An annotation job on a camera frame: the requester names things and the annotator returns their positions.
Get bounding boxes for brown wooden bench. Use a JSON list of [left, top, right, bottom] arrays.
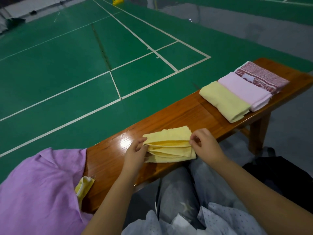
[[83, 58, 313, 213]]

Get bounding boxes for yellow white striped cloth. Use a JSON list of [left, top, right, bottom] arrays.
[[74, 176, 96, 210]]

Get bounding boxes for light pink towel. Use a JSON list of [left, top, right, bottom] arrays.
[[217, 72, 273, 113]]

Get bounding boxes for person's left hand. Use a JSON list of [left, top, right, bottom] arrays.
[[121, 137, 149, 180]]

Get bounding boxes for person's right forearm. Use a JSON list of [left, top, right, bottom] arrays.
[[211, 158, 313, 235]]

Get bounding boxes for pale yellow towel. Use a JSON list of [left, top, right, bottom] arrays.
[[142, 126, 197, 164], [199, 81, 251, 123]]

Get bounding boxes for person's right hand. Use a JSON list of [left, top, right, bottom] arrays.
[[189, 128, 227, 167]]

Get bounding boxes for person's left forearm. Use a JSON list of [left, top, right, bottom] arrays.
[[82, 174, 142, 235]]

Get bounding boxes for red patterned towel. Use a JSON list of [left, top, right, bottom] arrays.
[[234, 61, 290, 95]]

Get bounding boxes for purple towel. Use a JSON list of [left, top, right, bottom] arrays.
[[0, 148, 94, 235]]

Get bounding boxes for person's grey trousers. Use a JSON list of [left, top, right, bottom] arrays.
[[156, 159, 248, 228]]

